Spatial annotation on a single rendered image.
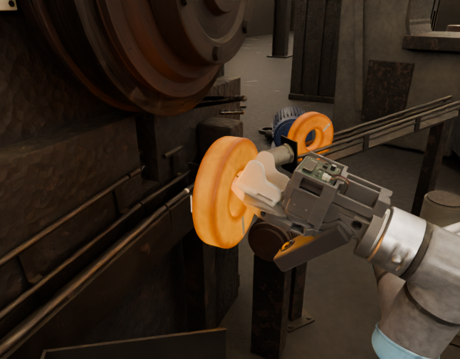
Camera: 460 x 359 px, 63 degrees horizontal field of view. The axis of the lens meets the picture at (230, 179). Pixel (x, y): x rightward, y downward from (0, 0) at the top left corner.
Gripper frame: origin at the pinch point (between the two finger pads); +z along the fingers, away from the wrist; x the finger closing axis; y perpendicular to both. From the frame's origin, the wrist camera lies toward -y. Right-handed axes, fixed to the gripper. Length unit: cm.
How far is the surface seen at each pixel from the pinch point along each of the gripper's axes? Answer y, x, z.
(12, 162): -4.9, 12.6, 27.4
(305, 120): -9, -61, 3
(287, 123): -70, -213, 41
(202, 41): 14.0, -10.3, 13.7
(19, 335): -19.6, 23.5, 13.6
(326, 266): -83, -100, -22
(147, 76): 7.6, -4.7, 18.9
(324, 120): -9, -67, -1
